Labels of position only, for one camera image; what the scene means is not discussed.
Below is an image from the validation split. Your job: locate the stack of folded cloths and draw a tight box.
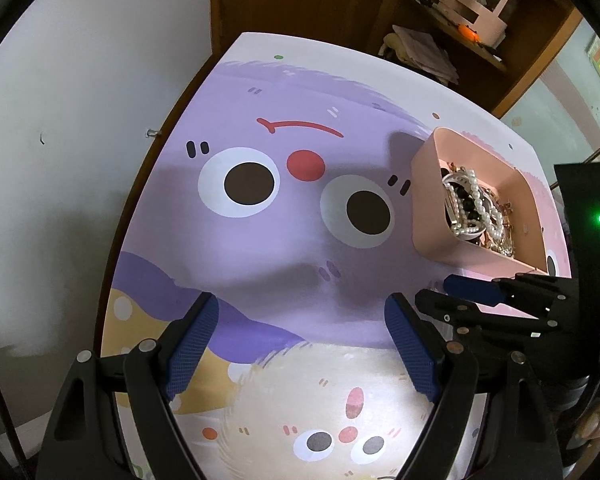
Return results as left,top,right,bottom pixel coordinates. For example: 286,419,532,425
378,25,460,86

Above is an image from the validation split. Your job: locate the white smart watch band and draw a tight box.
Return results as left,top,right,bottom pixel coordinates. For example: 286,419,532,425
442,171,472,200

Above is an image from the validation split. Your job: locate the person's right hand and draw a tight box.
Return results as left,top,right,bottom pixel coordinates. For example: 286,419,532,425
577,403,600,440

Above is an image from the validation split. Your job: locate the cartoon monster table mat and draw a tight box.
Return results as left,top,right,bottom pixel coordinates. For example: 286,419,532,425
102,32,571,479

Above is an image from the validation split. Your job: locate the brown wooden shelf cabinet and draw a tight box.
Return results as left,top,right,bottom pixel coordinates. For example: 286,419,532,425
366,0,583,117

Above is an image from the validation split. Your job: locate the pink plastic tray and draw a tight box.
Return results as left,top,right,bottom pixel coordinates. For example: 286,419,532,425
411,127,547,278

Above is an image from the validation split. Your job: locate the pink storage organizer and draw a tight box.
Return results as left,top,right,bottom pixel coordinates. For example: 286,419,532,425
434,0,513,49

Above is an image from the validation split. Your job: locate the gold pearl hair comb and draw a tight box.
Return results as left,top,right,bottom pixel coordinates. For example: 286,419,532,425
480,198,515,258

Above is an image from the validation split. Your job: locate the pastel sliding wardrobe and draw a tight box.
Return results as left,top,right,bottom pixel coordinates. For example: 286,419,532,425
502,21,600,183

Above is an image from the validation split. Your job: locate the long pearl necklace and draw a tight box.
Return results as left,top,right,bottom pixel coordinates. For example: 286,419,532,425
442,168,506,241

